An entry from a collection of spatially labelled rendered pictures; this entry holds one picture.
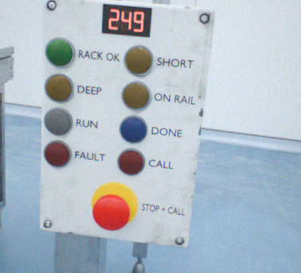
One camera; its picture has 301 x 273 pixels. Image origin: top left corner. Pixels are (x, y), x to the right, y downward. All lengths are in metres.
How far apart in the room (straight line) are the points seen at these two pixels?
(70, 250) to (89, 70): 0.26
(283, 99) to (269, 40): 0.51
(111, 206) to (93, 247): 0.14
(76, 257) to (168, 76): 0.28
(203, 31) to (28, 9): 3.81
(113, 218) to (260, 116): 3.47
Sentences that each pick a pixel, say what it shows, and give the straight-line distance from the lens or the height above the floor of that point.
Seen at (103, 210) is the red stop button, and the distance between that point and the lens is 0.46.
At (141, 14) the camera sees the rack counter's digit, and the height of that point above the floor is 1.12.
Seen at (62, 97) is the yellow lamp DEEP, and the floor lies 1.03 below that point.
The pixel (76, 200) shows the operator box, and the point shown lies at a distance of 0.50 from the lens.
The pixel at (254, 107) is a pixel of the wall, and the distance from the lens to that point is 3.88.
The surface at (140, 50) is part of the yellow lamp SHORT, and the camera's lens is 0.43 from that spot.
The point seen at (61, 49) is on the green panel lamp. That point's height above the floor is 1.08.
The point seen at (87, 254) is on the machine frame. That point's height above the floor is 0.81.
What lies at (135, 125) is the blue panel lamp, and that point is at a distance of 0.45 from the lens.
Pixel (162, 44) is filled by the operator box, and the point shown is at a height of 1.09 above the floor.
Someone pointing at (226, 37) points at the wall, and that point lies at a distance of 3.80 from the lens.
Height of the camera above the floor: 1.13
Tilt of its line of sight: 16 degrees down
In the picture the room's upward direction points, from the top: 5 degrees clockwise
